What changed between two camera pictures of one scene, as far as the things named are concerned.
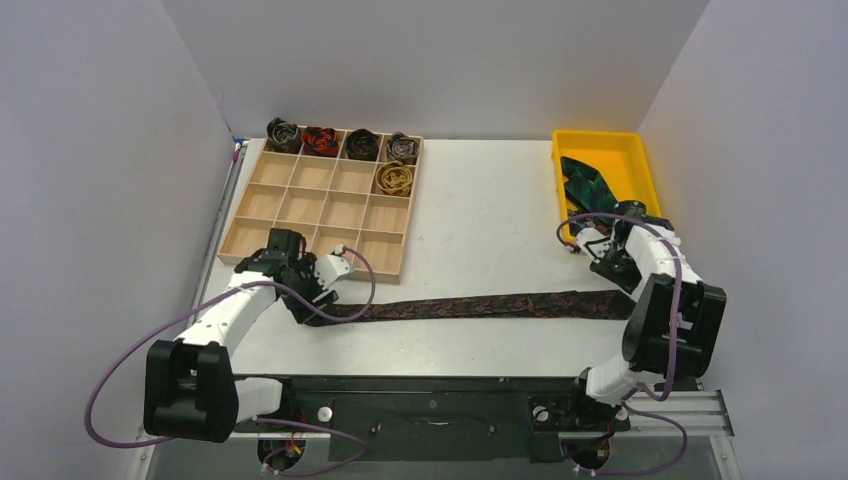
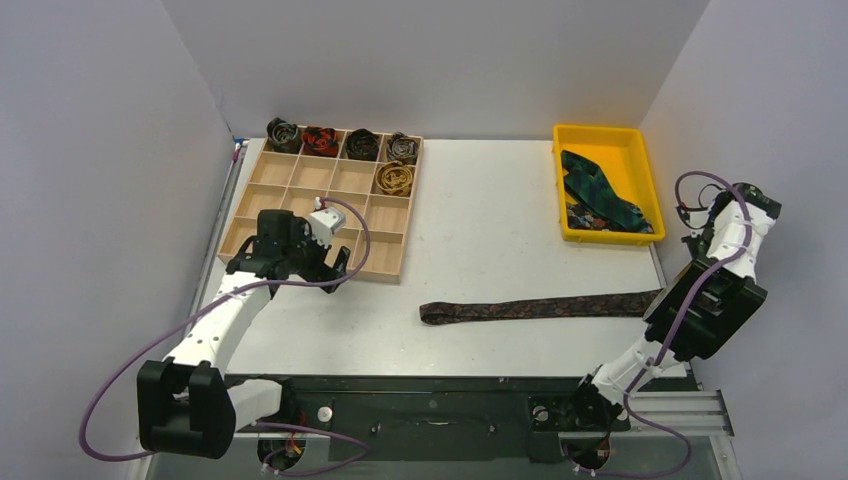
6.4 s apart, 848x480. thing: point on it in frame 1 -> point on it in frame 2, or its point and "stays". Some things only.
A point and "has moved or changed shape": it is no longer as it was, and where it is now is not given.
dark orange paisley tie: [594, 306] has moved or changed shape
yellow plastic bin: [621, 162] stays
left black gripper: [307, 266] -> [321, 272]
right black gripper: [619, 266] -> [669, 307]
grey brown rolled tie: [401, 147] stays
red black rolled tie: [317, 141] stays
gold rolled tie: [395, 178] stays
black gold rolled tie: [362, 144] stays
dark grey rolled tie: [285, 137] stays
